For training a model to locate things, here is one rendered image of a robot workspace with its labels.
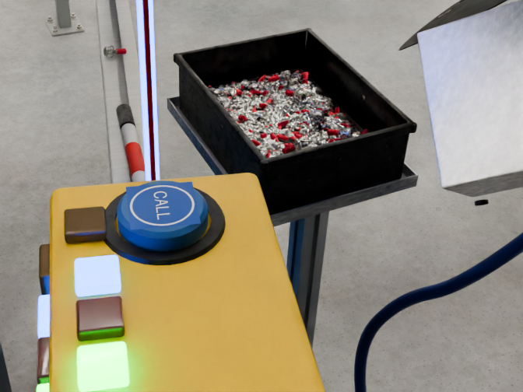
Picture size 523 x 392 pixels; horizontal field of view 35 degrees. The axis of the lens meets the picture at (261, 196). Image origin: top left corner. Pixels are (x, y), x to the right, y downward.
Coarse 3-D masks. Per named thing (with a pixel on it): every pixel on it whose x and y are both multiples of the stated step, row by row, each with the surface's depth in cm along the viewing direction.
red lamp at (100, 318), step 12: (84, 300) 32; (96, 300) 32; (108, 300) 32; (120, 300) 32; (84, 312) 32; (96, 312) 32; (108, 312) 32; (120, 312) 32; (84, 324) 31; (96, 324) 31; (108, 324) 31; (120, 324) 31; (84, 336) 31; (96, 336) 31; (108, 336) 31; (120, 336) 32
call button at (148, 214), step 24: (144, 192) 37; (168, 192) 37; (192, 192) 37; (120, 216) 36; (144, 216) 36; (168, 216) 36; (192, 216) 36; (144, 240) 35; (168, 240) 35; (192, 240) 36
